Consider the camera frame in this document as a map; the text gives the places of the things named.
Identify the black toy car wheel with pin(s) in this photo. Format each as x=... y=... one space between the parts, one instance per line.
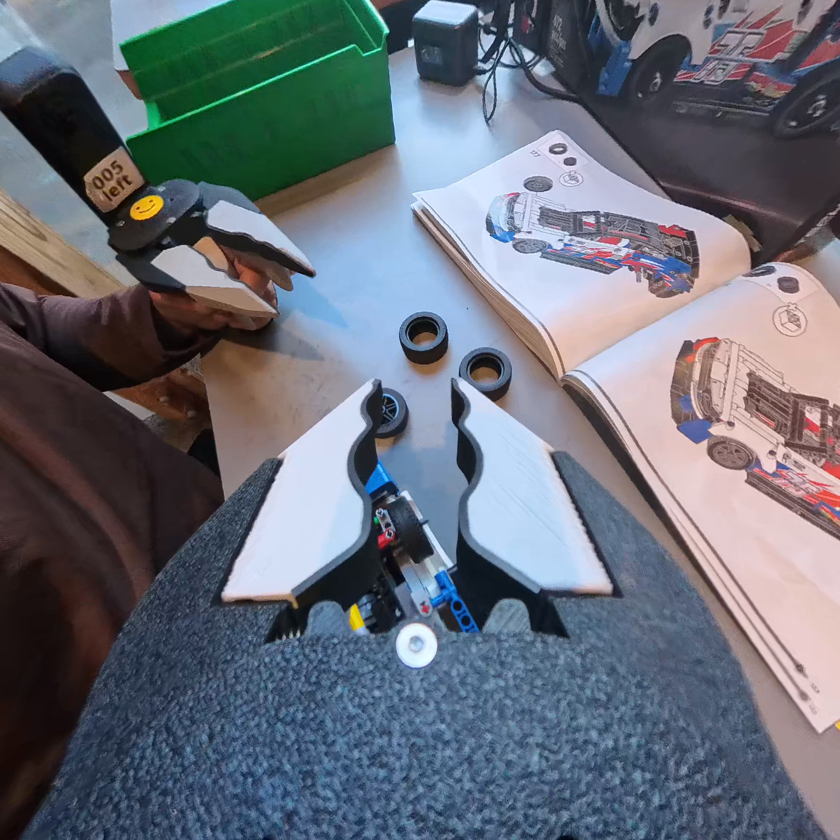
x=394 y=413
x=410 y=531

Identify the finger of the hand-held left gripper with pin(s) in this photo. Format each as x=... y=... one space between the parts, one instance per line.
x=203 y=275
x=256 y=229

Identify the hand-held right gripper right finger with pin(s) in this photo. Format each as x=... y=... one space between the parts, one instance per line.
x=531 y=525

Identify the black toy tyre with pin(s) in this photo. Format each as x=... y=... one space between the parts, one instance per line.
x=423 y=338
x=485 y=374

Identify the open instruction booklet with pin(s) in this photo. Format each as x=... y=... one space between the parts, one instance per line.
x=590 y=295

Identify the toy brick car chassis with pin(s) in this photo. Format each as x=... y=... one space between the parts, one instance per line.
x=420 y=571

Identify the toy car box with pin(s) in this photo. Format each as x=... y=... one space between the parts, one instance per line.
x=722 y=164

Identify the person's left forearm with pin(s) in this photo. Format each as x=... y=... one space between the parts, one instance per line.
x=79 y=328

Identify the pale wooden plank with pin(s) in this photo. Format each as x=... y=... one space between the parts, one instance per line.
x=39 y=243

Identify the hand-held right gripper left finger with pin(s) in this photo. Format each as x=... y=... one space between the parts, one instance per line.
x=302 y=525

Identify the green plastic bin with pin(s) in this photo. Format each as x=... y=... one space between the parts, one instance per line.
x=262 y=131

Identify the small black device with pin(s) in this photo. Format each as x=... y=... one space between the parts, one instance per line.
x=446 y=43

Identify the grey desk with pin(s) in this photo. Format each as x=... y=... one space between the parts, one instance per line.
x=367 y=262

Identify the person's dark brown clothing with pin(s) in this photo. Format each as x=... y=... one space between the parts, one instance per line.
x=79 y=525

